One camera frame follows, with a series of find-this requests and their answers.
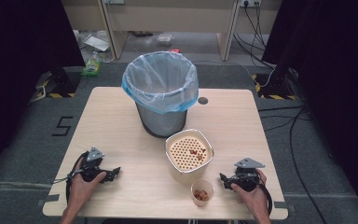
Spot white wall socket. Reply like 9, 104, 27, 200
239, 0, 262, 8

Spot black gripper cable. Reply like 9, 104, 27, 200
52, 150, 90, 207
258, 182, 274, 217

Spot cream perforated strainer insert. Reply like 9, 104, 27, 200
169, 136, 211, 172

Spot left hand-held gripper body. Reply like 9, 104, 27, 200
79, 147, 109, 183

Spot person's left hand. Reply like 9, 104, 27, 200
68, 157, 107, 216

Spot person's right hand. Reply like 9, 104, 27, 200
230, 169, 271, 217

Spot beige wooden desk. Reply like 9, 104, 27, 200
61, 0, 242, 63

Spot black wall cables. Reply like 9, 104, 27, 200
232, 2, 276, 70

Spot blue plastic bin bag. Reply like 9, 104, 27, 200
121, 50, 200, 116

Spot brown food scraps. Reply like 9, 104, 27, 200
188, 147, 207, 161
193, 189, 210, 203

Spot cream container with metal rim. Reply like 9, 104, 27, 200
164, 128, 215, 185

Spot white floor cable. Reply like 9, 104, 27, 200
194, 59, 277, 89

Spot black floor cables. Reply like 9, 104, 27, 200
257, 105, 329, 224

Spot black stand base striped tape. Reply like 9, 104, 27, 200
34, 67, 82, 99
251, 72, 298, 101

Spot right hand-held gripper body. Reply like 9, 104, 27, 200
229, 157, 266, 192

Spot green packet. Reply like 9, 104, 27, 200
80, 58, 103, 77

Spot grey trash bin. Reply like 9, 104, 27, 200
135, 102, 188, 139

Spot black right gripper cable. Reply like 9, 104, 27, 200
258, 182, 274, 217

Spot clear plastic box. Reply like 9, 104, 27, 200
156, 33, 175, 48

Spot black curtain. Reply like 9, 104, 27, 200
261, 0, 358, 216
0, 0, 86, 185

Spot small clear plastic cup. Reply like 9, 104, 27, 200
190, 178, 215, 208

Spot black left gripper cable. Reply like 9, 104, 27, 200
52, 150, 90, 207

